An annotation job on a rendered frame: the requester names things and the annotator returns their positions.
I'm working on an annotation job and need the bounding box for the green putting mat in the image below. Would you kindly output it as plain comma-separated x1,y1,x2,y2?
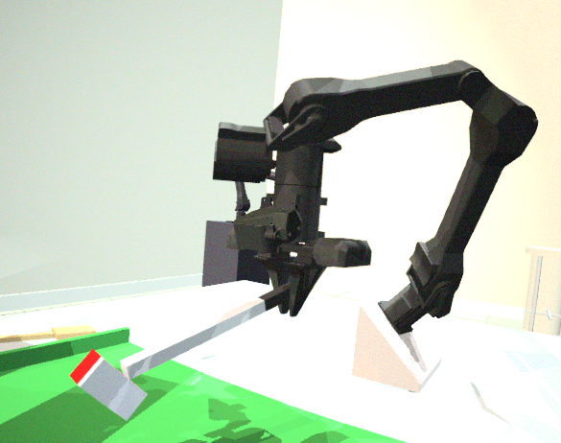
0,351,408,443

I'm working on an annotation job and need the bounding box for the white flat bar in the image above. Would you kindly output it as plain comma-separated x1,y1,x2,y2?
114,312,216,360

